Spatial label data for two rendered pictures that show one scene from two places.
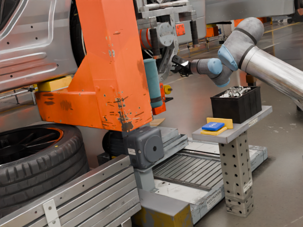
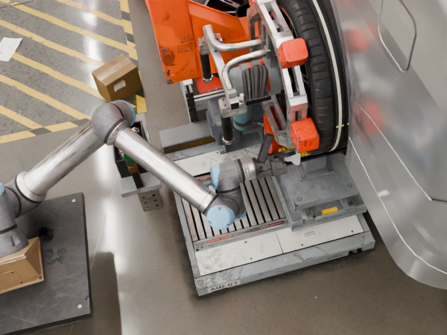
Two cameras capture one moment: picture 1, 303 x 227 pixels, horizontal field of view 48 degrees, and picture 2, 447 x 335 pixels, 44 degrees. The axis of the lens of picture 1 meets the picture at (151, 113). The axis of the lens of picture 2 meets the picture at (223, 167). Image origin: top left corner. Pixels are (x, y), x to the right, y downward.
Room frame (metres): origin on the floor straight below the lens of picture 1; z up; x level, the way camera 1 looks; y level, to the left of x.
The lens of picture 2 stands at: (2.74, -1.38, 2.34)
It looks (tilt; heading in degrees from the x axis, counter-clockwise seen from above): 53 degrees down; 128
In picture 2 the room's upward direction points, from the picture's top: 9 degrees counter-clockwise
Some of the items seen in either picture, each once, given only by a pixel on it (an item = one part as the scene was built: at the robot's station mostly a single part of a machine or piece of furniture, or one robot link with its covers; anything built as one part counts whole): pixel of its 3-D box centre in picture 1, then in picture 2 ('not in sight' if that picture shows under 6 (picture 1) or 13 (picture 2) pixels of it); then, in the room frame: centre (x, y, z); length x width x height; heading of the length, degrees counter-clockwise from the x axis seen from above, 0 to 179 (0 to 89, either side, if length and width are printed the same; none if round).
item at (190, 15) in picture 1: (187, 15); (233, 105); (1.97, -0.29, 0.93); 0.09 x 0.05 x 0.05; 45
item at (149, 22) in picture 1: (146, 22); (210, 43); (1.73, -0.06, 0.93); 0.09 x 0.05 x 0.05; 45
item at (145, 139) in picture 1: (128, 154); (251, 122); (1.75, 0.16, 0.26); 0.42 x 0.18 x 0.35; 45
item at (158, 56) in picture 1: (154, 43); (205, 64); (1.71, -0.08, 0.83); 0.04 x 0.04 x 0.16
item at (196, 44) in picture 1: (194, 33); (227, 126); (1.95, -0.32, 0.83); 0.04 x 0.04 x 0.16
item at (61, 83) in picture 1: (54, 83); not in sight; (1.77, 0.47, 0.71); 0.14 x 0.14 x 0.05; 45
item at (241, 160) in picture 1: (236, 170); (143, 177); (1.43, -0.34, 0.21); 0.10 x 0.10 x 0.42; 45
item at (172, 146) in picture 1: (144, 149); (311, 175); (2.11, 0.09, 0.13); 0.50 x 0.36 x 0.10; 135
